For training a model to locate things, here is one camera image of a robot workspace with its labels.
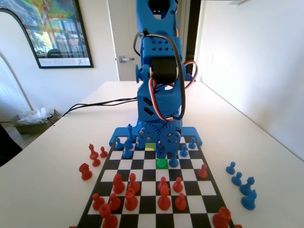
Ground blue chess bishop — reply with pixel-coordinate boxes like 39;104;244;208
156;149;167;168
169;153;180;168

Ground black framed poster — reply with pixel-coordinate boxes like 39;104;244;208
0;0;95;70

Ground black white chessboard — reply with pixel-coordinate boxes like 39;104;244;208
76;135;236;228

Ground red chess rook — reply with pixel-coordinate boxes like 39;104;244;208
212;206;232;228
98;203;119;228
124;189;139;211

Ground captured blue chess pieces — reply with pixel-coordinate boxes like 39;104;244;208
241;189;258;211

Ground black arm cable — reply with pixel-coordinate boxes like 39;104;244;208
132;28;187;121

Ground white red servo wire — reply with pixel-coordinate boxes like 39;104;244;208
182;60;199;91

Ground white arched panel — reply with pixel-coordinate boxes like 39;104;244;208
0;8;41;119

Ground cardboard box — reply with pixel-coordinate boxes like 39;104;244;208
11;108;63;135

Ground blue chess king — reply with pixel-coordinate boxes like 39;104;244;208
126;123;136;143

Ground white door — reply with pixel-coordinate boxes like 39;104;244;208
108;0;189;82

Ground red chess queen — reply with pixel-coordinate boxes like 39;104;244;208
157;185;172;211

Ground clear plastic wrap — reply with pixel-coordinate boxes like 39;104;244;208
16;107;56;125

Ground captured red chess pieces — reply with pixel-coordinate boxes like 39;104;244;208
78;162;93;181

